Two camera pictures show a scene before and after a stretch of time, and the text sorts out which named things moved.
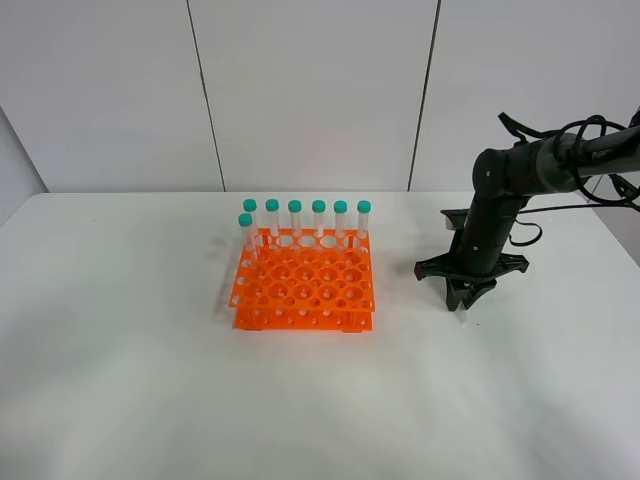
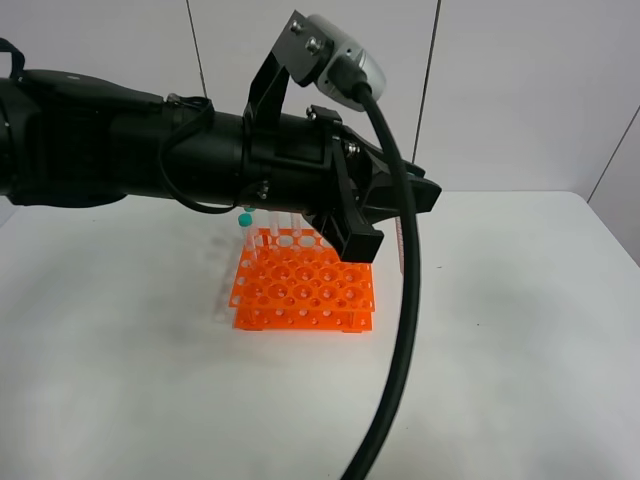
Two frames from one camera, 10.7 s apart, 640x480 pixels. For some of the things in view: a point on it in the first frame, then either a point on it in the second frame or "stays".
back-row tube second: x=272 y=206 stays
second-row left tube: x=245 y=220 stays
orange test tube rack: x=305 y=279 stays
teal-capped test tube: x=461 y=312 → x=400 y=244
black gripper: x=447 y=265 → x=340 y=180
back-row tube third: x=295 y=207 stays
